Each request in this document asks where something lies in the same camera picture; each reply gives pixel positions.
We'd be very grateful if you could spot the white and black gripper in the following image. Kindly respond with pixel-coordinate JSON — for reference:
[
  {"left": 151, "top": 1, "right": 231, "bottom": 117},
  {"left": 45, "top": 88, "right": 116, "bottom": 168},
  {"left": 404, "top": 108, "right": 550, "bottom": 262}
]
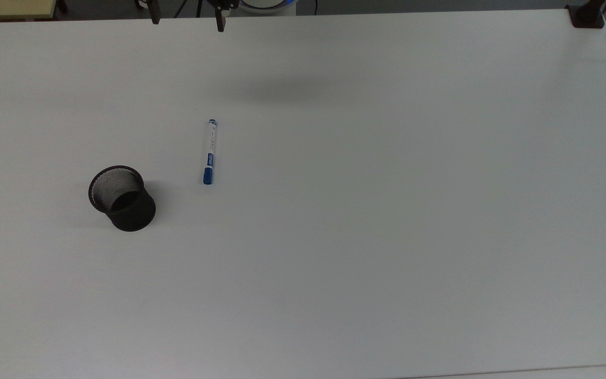
[{"left": 208, "top": 0, "right": 240, "bottom": 32}]

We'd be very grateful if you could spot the blue and white marker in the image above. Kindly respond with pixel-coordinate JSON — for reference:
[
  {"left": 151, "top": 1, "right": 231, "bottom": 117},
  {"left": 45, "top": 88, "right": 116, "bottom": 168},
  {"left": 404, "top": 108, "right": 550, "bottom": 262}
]
[{"left": 203, "top": 119, "right": 218, "bottom": 185}]

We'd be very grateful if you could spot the yellowish wooden table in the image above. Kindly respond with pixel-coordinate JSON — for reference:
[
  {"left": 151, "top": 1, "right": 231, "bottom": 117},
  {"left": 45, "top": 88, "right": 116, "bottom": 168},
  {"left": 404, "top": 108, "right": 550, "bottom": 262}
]
[{"left": 0, "top": 0, "right": 57, "bottom": 22}]

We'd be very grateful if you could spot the black corner table clamp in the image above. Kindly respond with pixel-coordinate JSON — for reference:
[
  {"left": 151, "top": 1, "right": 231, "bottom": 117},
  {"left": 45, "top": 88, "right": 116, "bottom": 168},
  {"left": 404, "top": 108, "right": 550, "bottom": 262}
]
[{"left": 566, "top": 0, "right": 606, "bottom": 28}]

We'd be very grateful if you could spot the black clamped camera stand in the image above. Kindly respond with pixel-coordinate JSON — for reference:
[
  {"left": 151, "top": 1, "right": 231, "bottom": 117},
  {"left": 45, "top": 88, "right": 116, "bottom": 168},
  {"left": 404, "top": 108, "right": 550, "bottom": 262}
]
[{"left": 135, "top": 0, "right": 160, "bottom": 25}]

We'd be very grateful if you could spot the black wire mesh pen cup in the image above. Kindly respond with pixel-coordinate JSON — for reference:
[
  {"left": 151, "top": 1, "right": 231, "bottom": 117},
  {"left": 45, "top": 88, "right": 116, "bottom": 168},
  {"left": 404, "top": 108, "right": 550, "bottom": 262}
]
[{"left": 88, "top": 165, "right": 156, "bottom": 232}]

